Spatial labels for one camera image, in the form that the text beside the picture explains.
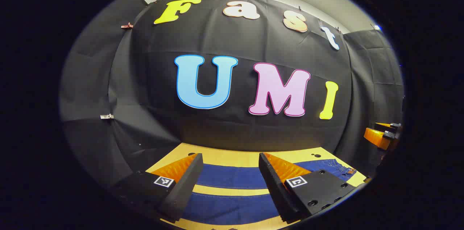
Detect black backdrop cloth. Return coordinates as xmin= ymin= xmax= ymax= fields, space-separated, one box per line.
xmin=60 ymin=0 xmax=405 ymax=188

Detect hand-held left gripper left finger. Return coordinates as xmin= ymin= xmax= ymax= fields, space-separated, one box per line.
xmin=109 ymin=153 xmax=204 ymax=223

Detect blue denim jeans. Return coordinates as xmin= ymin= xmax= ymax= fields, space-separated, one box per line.
xmin=181 ymin=159 xmax=357 ymax=225

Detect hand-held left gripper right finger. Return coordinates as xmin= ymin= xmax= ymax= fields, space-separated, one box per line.
xmin=258 ymin=152 xmax=357 ymax=223

